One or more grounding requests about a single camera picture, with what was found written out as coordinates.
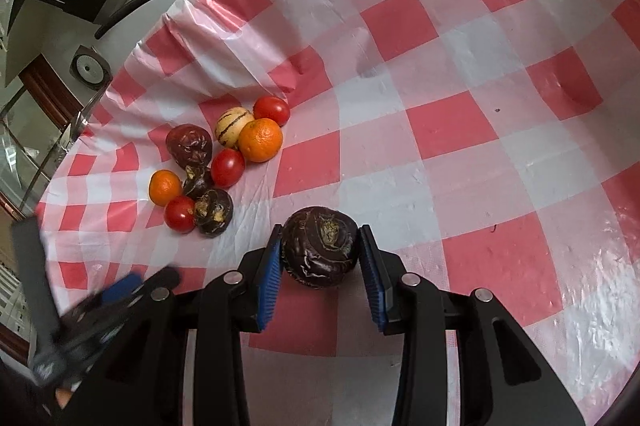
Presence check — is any red tomato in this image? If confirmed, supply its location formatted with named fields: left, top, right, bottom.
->
left=164, top=195, right=195, bottom=233
left=253, top=96, right=291, bottom=126
left=210, top=149, right=245, bottom=189

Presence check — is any large orange mandarin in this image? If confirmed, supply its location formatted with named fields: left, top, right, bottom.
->
left=238, top=117, right=283, bottom=163

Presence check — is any small striped yellow melon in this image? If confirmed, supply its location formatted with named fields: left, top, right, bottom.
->
left=214, top=106, right=254, bottom=149

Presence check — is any red white checkered tablecloth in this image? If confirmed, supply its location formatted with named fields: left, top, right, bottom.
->
left=39, top=0, right=639, bottom=424

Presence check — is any medium orange mandarin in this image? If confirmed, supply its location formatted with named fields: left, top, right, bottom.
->
left=148, top=169, right=182, bottom=207

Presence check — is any wrinkled red apple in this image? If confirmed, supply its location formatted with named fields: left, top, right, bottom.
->
left=165, top=124, right=213, bottom=169

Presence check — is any wooden glass sliding door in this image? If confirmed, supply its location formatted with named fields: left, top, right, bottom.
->
left=1, top=55, right=84, bottom=364

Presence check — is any dark mangosteen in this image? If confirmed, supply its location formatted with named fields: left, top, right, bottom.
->
left=182, top=165, right=214, bottom=201
left=280, top=206, right=358, bottom=289
left=194, top=188, right=234, bottom=237

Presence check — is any dark mangosteen back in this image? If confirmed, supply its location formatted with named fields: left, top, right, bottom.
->
left=182, top=165, right=214, bottom=201

